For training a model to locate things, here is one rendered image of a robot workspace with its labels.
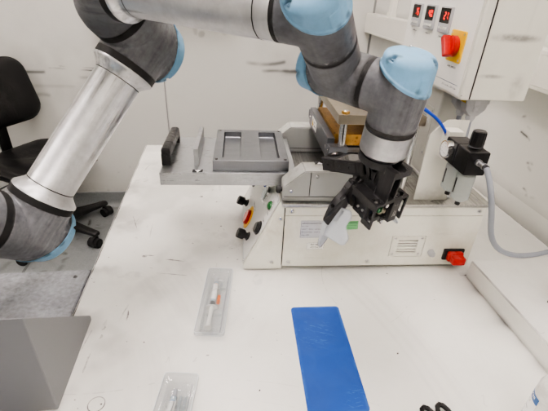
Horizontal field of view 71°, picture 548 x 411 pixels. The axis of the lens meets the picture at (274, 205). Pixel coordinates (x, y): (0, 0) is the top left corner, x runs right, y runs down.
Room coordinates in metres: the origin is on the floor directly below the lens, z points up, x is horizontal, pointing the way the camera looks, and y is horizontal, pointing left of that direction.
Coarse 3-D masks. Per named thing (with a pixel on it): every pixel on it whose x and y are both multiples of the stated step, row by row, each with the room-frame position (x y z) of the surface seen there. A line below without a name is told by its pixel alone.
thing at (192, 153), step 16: (176, 144) 0.90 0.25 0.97; (192, 144) 0.90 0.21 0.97; (208, 144) 0.91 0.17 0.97; (288, 144) 0.94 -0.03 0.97; (176, 160) 0.80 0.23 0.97; (192, 160) 0.81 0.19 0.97; (208, 160) 0.81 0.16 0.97; (160, 176) 0.73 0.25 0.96; (176, 176) 0.74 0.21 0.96; (192, 176) 0.74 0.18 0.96; (208, 176) 0.74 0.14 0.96; (224, 176) 0.75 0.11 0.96; (240, 176) 0.75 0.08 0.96; (256, 176) 0.75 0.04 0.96; (272, 176) 0.76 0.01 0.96
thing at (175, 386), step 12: (168, 372) 0.40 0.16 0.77; (168, 384) 0.38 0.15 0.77; (180, 384) 0.38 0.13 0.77; (192, 384) 0.38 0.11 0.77; (168, 396) 0.36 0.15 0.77; (180, 396) 0.36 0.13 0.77; (192, 396) 0.36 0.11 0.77; (156, 408) 0.34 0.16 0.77; (168, 408) 0.34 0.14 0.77; (180, 408) 0.34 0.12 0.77
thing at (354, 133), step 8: (320, 112) 0.94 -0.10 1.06; (328, 112) 0.94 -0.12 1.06; (328, 120) 0.87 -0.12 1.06; (336, 128) 0.82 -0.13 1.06; (352, 128) 0.82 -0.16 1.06; (360, 128) 0.82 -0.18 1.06; (336, 136) 0.78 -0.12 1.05; (352, 136) 0.78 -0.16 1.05; (360, 136) 0.78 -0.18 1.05; (352, 144) 0.78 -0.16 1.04
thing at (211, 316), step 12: (216, 276) 0.64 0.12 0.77; (228, 276) 0.64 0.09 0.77; (204, 288) 0.60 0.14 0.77; (216, 288) 0.60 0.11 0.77; (228, 288) 0.61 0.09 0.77; (204, 300) 0.57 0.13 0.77; (216, 300) 0.57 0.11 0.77; (204, 312) 0.53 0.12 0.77; (216, 312) 0.54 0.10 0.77; (204, 324) 0.51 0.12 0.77; (216, 324) 0.51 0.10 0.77
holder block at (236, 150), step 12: (228, 132) 0.94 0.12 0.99; (240, 132) 0.94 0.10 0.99; (252, 132) 0.94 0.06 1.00; (264, 132) 0.95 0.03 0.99; (276, 132) 0.95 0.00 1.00; (216, 144) 0.85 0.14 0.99; (228, 144) 0.89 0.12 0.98; (240, 144) 0.89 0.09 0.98; (252, 144) 0.86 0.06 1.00; (264, 144) 0.90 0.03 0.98; (276, 144) 0.87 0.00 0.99; (216, 156) 0.78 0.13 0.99; (228, 156) 0.82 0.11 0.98; (240, 156) 0.82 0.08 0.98; (252, 156) 0.79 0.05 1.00; (264, 156) 0.83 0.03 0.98; (276, 156) 0.83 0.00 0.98; (216, 168) 0.76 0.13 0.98; (228, 168) 0.76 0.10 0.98; (240, 168) 0.76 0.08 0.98; (252, 168) 0.76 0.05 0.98; (264, 168) 0.77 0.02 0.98; (276, 168) 0.77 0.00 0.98; (288, 168) 0.77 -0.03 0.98
